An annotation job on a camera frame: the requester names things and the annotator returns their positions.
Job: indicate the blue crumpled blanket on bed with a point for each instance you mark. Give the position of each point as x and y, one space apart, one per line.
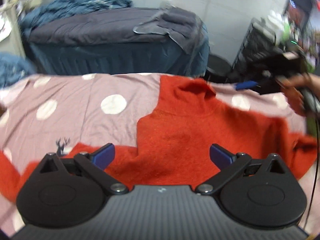
58 9

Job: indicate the grey towel on bed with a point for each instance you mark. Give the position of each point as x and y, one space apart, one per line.
182 26

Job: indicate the white medical machine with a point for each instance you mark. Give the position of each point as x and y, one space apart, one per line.
11 41

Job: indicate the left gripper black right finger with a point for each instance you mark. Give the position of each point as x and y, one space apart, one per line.
235 166

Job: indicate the person's right hand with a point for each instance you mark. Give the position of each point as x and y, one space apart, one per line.
290 87

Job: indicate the blue crumpled cloth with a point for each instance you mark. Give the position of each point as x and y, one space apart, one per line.
14 68

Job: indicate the black wire shelf rack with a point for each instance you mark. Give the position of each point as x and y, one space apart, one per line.
259 43

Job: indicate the red knit sweater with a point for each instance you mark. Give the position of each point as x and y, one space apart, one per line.
200 134

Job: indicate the pink polka dot bedsheet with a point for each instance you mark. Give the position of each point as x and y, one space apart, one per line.
75 112

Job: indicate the dark treatment bed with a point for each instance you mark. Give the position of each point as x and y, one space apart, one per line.
104 42

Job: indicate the black round stool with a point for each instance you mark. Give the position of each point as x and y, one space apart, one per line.
217 69

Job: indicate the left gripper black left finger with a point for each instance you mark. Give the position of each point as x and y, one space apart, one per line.
81 175

